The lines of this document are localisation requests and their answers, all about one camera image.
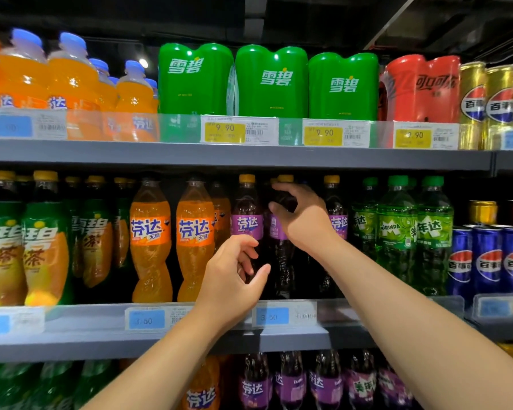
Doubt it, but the row of green soda bottles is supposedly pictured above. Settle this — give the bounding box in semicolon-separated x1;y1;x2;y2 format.
0;361;116;410

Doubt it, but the row of assorted drink cans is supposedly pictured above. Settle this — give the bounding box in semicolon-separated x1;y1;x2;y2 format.
457;59;513;129

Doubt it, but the row of green-capped lime bottles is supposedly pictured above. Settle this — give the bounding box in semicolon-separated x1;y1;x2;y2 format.
351;175;454;296

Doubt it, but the row of purple label bottles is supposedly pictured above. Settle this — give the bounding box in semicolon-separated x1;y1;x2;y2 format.
238;350;416;410

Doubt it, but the small orange bottle blue cap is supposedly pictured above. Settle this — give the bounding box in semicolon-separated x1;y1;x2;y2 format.
88;58;121;114
113;60;161;114

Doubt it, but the row of shelf price tags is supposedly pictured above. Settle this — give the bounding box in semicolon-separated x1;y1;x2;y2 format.
0;109;513;152
0;293;513;337

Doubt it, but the person's right forearm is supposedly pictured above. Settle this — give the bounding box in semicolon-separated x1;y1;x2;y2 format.
308;230;513;410

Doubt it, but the row of yellow-capped green bottles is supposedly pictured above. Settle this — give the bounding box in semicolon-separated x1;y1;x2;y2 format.
64;175;133;291

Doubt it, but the person's left hand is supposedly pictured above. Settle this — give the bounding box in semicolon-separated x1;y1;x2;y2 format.
192;235;273;334

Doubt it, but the person's left forearm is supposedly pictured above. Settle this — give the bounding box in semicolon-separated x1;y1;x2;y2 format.
81;311;227;410

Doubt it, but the grey store shelving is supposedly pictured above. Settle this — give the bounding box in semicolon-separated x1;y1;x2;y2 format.
0;106;513;410

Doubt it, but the small red cola multipack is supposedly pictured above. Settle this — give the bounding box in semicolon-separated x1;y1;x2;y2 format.
378;54;463;125

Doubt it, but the green soda bottle yellow cap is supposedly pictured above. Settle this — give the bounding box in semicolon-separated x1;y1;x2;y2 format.
21;170;71;308

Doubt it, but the row of blue red cans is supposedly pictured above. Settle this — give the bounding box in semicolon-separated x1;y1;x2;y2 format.
447;199;513;306

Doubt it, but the person's right hand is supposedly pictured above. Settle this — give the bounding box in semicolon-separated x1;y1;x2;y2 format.
267;182;339;257

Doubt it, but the orange soda bottle dark cap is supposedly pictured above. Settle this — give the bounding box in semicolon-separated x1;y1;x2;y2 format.
209;183;234;248
130;177;174;304
175;177;217;302

